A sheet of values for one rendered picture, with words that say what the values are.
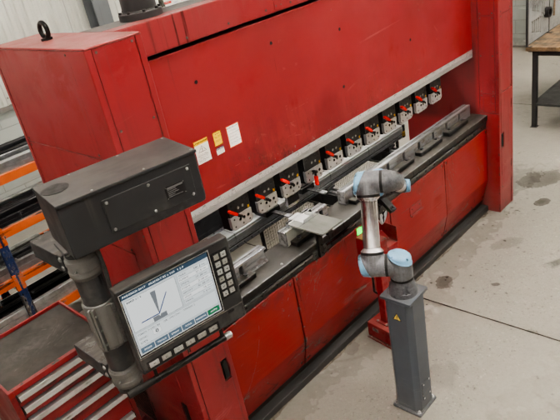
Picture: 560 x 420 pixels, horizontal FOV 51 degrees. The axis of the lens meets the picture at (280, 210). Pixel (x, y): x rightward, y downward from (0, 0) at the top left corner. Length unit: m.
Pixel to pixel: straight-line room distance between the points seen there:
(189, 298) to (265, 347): 1.27
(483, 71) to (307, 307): 2.45
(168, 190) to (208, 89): 0.95
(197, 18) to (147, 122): 0.62
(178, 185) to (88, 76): 0.55
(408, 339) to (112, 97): 1.89
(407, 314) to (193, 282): 1.31
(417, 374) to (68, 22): 5.56
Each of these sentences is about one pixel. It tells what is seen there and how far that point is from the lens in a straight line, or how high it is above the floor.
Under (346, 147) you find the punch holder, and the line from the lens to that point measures 3.68.
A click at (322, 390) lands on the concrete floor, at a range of 3.75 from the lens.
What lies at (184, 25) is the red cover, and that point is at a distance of 2.75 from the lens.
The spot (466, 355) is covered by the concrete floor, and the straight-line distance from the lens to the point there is 3.90.
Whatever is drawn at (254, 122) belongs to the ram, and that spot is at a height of 1.67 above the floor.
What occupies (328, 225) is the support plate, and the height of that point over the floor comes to 1.00.
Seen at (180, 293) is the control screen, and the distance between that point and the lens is 2.14.
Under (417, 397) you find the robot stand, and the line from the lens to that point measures 3.47.
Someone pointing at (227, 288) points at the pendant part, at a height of 1.39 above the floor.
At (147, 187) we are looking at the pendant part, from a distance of 1.97.
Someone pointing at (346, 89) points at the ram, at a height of 1.60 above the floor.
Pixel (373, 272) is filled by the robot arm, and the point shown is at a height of 0.94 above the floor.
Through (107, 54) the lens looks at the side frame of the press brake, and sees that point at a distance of 2.31.
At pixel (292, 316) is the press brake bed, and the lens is 3.45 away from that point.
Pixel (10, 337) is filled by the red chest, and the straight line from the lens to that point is 3.28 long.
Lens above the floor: 2.60
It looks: 26 degrees down
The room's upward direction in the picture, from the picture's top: 11 degrees counter-clockwise
